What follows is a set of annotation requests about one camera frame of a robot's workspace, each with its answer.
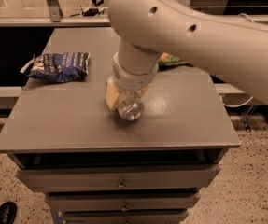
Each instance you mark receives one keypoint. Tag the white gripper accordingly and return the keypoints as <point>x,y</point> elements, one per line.
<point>133,78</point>

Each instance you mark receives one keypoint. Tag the white green 7up can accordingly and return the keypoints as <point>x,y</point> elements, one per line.
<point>130,107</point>

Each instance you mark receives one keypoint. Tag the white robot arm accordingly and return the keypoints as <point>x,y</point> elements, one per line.
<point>233,51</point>

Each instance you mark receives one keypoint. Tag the green snack bag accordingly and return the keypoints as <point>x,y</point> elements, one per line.
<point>167,59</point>

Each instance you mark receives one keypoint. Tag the blue chip bag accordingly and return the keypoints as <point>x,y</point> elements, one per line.
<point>58,67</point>

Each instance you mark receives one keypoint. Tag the grey drawer cabinet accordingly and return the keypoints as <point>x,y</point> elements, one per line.
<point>69,126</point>

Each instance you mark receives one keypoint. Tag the top grey drawer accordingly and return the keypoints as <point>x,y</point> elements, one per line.
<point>118,178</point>

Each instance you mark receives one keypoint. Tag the grey drawer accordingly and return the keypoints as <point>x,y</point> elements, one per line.
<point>123,202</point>
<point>118,178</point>
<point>130,217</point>

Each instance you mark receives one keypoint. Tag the middle grey drawer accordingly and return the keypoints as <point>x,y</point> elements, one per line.
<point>123,202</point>

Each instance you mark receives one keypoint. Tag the bottom grey drawer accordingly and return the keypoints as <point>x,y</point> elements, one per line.
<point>130,217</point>

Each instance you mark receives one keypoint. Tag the black shoe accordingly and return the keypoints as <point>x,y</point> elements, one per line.
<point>8,212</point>

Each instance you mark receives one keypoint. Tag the metal railing frame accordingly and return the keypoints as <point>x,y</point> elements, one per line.
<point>46,14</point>

